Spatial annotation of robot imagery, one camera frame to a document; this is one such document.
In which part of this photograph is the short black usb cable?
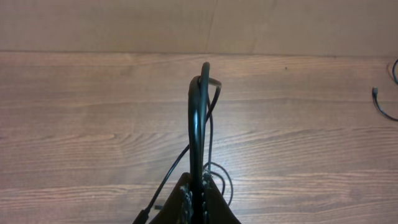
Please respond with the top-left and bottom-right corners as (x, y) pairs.
(132, 62), (234, 224)

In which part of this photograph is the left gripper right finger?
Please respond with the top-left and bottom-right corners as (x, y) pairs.
(203, 174), (241, 224)

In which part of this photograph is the cardboard back panel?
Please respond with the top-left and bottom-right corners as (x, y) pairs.
(1, 0), (397, 57)

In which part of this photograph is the long black usb cable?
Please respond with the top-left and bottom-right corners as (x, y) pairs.
(371, 58), (398, 122)

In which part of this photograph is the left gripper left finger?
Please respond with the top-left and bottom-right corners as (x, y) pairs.
(150, 172), (192, 224)

